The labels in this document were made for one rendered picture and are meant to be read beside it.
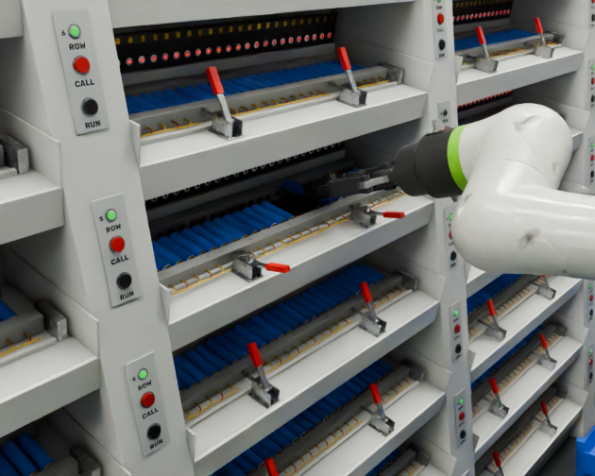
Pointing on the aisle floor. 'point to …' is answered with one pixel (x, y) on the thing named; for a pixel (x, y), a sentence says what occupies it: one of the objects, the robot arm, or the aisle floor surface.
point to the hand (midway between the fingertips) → (326, 187)
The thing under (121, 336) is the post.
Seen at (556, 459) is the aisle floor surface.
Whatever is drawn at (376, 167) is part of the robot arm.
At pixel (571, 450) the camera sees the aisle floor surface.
